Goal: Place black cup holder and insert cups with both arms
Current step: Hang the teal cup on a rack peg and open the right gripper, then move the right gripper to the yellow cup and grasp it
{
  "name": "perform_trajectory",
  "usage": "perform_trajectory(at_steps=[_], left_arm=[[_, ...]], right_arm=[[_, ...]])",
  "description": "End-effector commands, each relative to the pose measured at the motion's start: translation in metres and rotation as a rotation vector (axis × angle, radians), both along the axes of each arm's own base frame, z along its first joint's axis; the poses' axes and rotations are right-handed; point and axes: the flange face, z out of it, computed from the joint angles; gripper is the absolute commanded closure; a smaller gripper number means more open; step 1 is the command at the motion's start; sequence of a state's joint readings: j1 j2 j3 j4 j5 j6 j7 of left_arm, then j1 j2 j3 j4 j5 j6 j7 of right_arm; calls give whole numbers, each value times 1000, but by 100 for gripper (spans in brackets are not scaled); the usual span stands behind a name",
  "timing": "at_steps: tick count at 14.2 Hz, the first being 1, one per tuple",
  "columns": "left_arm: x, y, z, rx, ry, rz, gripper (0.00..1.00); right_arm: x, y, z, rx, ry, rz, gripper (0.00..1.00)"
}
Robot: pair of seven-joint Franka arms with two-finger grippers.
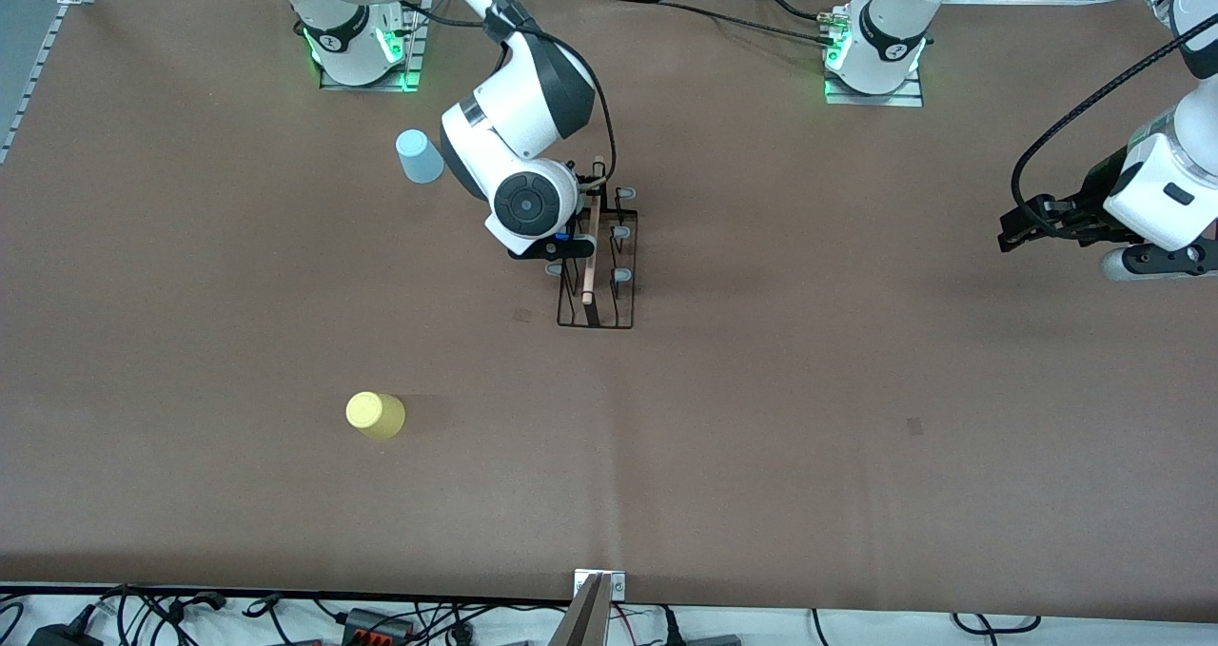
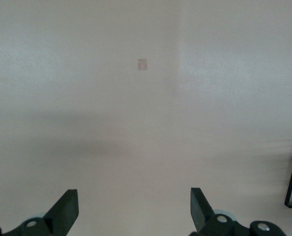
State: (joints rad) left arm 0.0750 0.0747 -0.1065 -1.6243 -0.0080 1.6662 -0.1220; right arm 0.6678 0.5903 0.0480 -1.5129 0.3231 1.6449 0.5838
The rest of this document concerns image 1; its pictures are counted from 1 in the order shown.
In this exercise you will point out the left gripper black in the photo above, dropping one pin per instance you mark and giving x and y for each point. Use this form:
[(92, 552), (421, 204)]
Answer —
[(1088, 205)]

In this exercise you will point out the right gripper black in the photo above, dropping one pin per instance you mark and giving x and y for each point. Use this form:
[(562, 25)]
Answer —
[(581, 179)]

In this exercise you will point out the yellow plastic cup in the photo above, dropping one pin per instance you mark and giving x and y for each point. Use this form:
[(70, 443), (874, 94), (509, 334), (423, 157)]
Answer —
[(375, 416)]

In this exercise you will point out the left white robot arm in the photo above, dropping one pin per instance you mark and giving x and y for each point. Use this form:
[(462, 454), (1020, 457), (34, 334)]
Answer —
[(890, 28)]

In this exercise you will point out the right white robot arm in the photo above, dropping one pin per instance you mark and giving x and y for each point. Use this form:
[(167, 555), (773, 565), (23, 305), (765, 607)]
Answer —
[(514, 104)]

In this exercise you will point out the light blue plastic cup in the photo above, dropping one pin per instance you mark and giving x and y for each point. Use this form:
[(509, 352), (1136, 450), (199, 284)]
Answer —
[(417, 159)]

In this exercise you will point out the brown table mat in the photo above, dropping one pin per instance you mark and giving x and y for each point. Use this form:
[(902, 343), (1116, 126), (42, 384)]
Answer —
[(666, 456)]

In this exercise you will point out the grey connector with orange levers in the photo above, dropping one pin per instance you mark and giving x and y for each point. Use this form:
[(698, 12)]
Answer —
[(366, 619)]

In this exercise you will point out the black power adapter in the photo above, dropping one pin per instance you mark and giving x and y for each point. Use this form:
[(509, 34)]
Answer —
[(62, 638)]

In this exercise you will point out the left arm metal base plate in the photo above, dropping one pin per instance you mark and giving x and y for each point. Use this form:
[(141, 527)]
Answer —
[(875, 100)]

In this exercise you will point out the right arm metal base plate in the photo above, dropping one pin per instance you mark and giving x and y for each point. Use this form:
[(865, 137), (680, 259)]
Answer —
[(416, 66)]

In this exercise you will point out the small metal bracket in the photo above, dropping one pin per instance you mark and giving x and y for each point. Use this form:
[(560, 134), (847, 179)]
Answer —
[(618, 586)]

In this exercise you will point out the tan camera post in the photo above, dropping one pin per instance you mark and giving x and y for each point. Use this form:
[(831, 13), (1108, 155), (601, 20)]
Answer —
[(582, 622)]

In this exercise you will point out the aluminium frame rail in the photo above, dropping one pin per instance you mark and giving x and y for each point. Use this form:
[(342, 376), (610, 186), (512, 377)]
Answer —
[(33, 75)]

